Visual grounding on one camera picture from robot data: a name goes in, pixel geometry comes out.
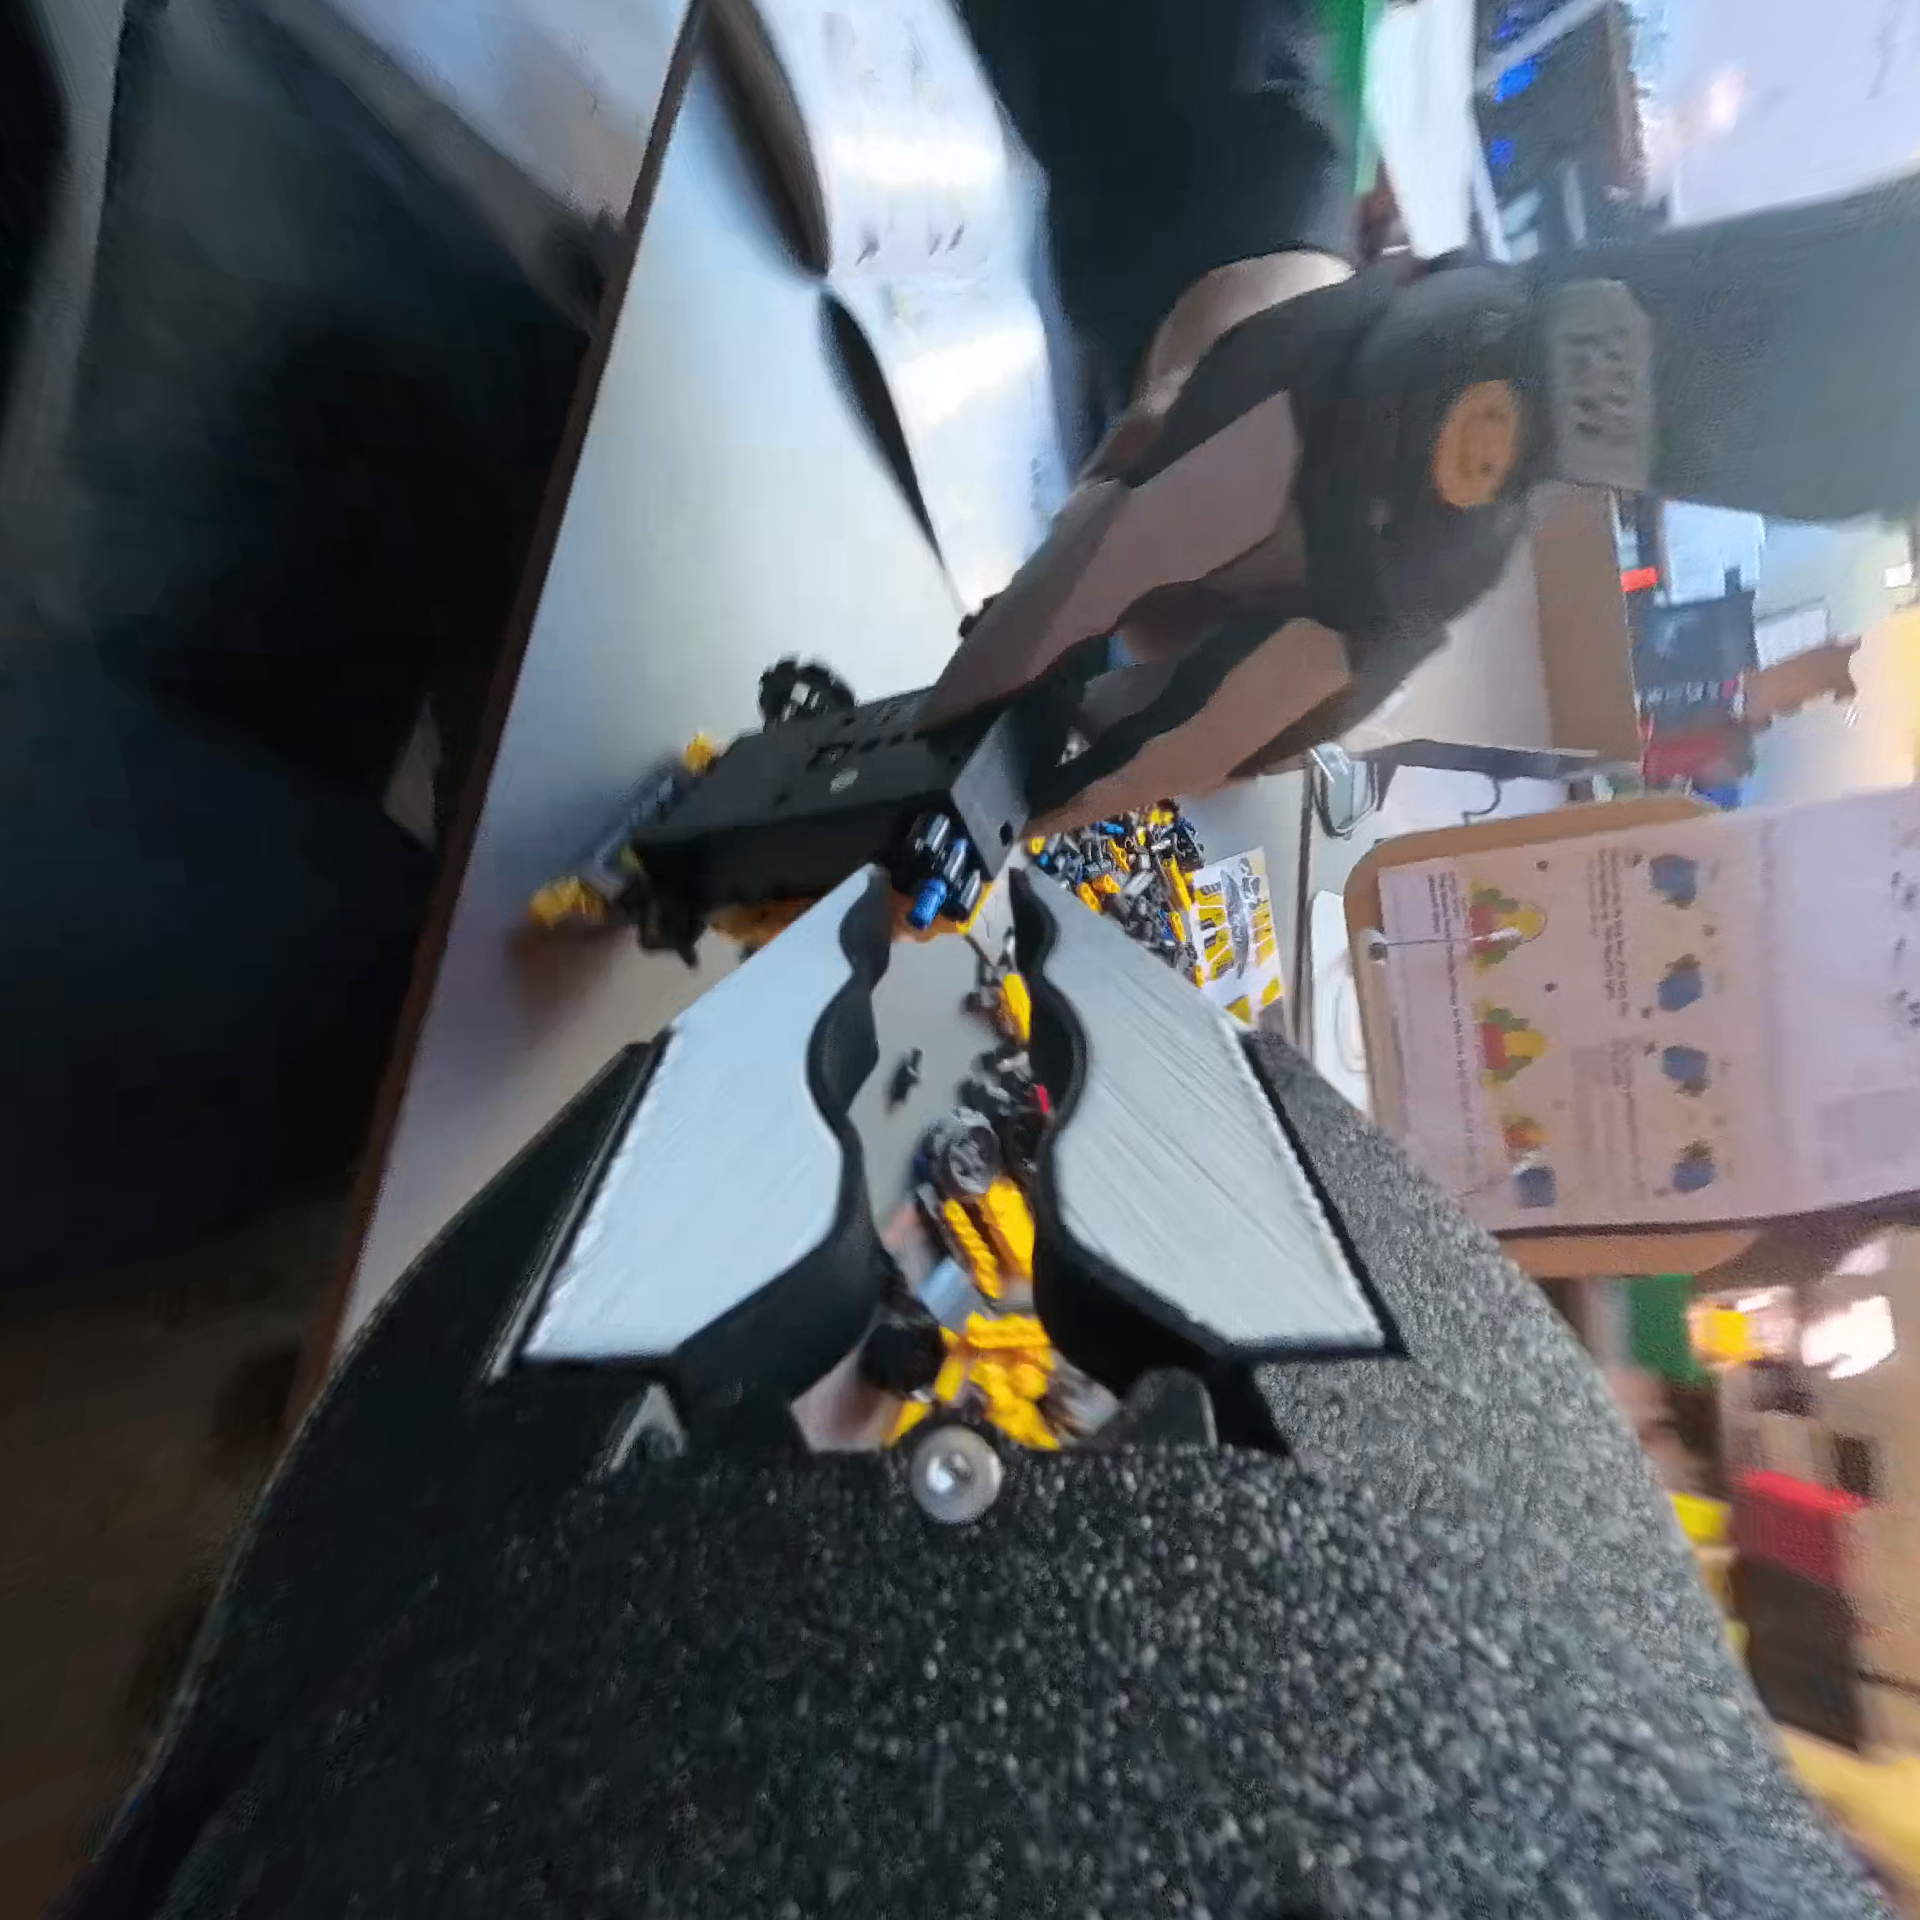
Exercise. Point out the person's left hand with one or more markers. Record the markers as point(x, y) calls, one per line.
point(1216, 330)

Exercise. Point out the pile of loose toy bricks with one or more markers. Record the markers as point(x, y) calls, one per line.
point(1004, 1201)

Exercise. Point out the grey desk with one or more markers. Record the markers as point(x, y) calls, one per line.
point(659, 600)

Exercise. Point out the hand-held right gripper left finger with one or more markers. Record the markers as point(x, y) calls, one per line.
point(692, 1186)

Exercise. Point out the yellow sticker sheet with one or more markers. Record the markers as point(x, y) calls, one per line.
point(1235, 939)

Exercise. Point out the person's left forearm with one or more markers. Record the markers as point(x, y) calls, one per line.
point(1168, 138)

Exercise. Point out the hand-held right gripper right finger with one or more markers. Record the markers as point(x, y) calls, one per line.
point(1216, 1186)

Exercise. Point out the building instruction booklet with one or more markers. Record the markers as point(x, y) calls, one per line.
point(932, 272)

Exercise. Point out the person's legs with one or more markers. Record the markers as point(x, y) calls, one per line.
point(212, 751)

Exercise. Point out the yellow toy brick vehicle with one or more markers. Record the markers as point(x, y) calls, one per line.
point(794, 809)

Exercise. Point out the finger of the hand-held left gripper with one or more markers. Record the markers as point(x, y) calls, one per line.
point(1124, 574)
point(1202, 717)

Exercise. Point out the printed instruction sign sheet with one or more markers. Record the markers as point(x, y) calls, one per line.
point(1680, 1020)

